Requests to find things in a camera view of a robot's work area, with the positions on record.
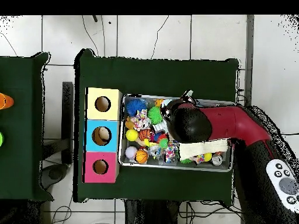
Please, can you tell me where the wooden box with three holes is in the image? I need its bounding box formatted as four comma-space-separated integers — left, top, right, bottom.
82, 87, 123, 184

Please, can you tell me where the shallow clear mesh bin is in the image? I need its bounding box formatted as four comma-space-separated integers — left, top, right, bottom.
118, 93, 236, 173

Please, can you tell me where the green spiky ball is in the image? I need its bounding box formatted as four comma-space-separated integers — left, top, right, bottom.
147, 106, 164, 125

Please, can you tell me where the orange tiger plush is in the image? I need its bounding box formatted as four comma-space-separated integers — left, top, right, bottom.
138, 128, 155, 142

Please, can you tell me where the yellow tennis ball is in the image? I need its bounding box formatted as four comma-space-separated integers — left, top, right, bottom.
125, 128, 139, 142

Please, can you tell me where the blue spiky ball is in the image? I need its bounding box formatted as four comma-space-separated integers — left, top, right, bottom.
126, 98, 148, 117

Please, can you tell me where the small orange basketball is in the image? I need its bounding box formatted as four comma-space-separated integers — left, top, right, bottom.
134, 149, 150, 165

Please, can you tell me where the white baseball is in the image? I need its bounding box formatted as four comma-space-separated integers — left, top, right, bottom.
124, 146, 138, 160

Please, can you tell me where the dark green table cloth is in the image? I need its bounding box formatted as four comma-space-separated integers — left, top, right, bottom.
73, 48, 239, 203

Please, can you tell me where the cream muslin cloth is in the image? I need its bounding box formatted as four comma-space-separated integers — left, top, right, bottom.
179, 139, 229, 161

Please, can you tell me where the dark green side table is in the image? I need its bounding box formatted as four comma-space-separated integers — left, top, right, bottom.
0, 51, 54, 202

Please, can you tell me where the orange cone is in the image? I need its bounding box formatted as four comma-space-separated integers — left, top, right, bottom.
0, 92, 15, 110

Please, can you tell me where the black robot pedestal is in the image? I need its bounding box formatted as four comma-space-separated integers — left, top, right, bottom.
124, 199, 180, 224

